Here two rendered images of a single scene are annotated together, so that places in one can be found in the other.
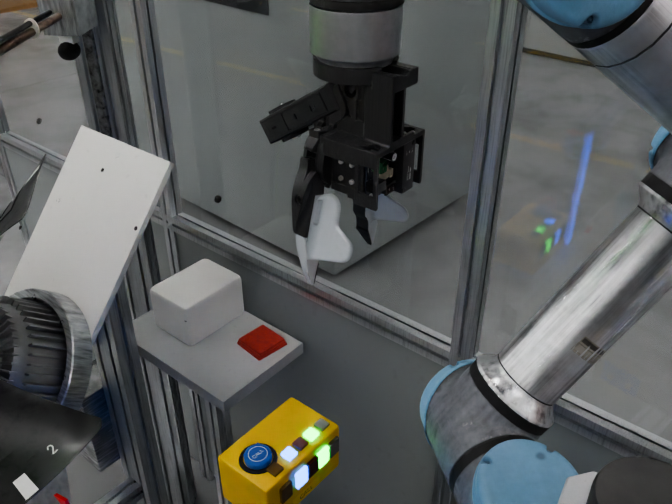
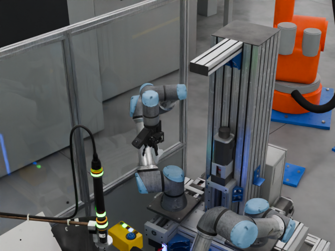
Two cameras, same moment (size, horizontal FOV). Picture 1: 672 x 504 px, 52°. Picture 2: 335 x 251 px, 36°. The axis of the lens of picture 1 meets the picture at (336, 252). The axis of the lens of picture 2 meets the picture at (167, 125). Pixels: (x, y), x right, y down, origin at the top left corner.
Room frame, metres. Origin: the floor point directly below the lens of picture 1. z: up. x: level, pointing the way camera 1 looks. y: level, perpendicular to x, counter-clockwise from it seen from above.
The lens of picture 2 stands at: (0.34, 2.02, 2.92)
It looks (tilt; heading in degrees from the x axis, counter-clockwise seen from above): 31 degrees down; 274
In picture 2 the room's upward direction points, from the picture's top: 1 degrees counter-clockwise
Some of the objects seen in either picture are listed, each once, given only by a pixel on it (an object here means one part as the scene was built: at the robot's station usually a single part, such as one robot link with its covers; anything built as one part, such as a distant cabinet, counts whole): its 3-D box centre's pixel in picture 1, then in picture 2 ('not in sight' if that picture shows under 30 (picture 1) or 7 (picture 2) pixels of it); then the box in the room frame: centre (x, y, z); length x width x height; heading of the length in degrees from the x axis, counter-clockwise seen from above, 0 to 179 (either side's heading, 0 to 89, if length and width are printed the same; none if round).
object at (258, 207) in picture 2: not in sight; (257, 213); (0.03, 0.05, 1.20); 0.13 x 0.12 x 0.14; 140
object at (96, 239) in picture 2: not in sight; (100, 233); (0.71, 0.55, 1.50); 0.09 x 0.07 x 0.10; 176
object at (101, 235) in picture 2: not in sight; (99, 203); (0.70, 0.55, 1.66); 0.04 x 0.04 x 0.46
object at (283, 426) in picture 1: (281, 463); (125, 239); (0.70, 0.08, 1.02); 0.16 x 0.10 x 0.11; 141
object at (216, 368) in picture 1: (209, 341); not in sight; (1.20, 0.29, 0.84); 0.36 x 0.24 x 0.03; 51
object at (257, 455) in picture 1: (258, 457); (130, 235); (0.67, 0.11, 1.08); 0.04 x 0.04 x 0.02
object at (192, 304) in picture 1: (193, 298); not in sight; (1.27, 0.33, 0.91); 0.17 x 0.16 x 0.11; 141
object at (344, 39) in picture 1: (358, 30); (150, 118); (0.57, -0.02, 1.70); 0.08 x 0.08 x 0.05
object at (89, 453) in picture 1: (108, 409); not in sight; (1.11, 0.51, 0.73); 0.15 x 0.09 x 0.22; 141
